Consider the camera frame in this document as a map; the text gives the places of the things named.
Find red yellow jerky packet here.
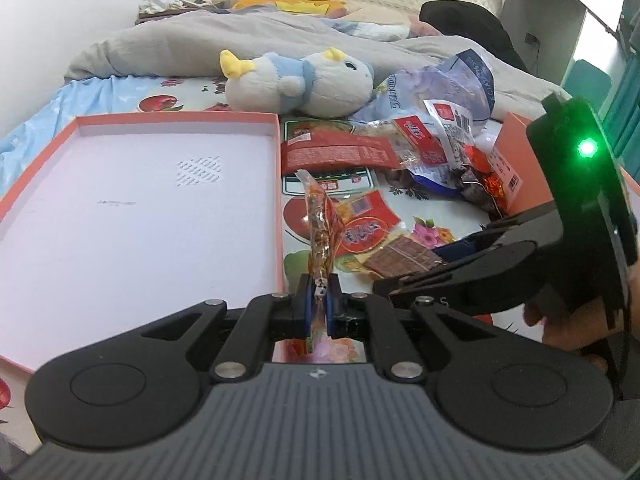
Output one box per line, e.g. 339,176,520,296
334,191,445,278

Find spicy strip snack packet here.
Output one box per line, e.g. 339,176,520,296
295,169,344,363

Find shiny red foil packet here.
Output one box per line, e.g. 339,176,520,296
454,144,506,219

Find white shrimp snack bag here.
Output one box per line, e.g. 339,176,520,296
423,100,475,170

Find green label snack bag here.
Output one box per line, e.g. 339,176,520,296
281,117,376,197

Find dark red snack packet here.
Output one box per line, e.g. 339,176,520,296
281,129,401,176

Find right hand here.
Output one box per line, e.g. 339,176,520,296
523,298,624,353

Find pink deep box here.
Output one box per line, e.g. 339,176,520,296
491,112,640,221

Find fruit print bed sheet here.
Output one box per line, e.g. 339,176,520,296
0,74,547,426

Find blue curtain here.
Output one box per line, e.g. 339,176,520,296
604,1,639,178

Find red label pastry packet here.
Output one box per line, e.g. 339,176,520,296
393,115,448,166

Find blue chair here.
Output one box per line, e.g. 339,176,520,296
562,60,612,112

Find blue plastic tissue bag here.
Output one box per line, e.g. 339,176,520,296
350,49,496,130

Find pink shallow box lid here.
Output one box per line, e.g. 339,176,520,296
0,112,288,373

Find black clothing pile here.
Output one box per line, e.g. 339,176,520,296
419,0,528,73

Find white blue plush toy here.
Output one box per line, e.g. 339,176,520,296
219,47,374,119

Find grey blanket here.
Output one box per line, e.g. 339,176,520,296
65,10,568,120

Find yellow pillow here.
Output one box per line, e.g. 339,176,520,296
232,0,348,18

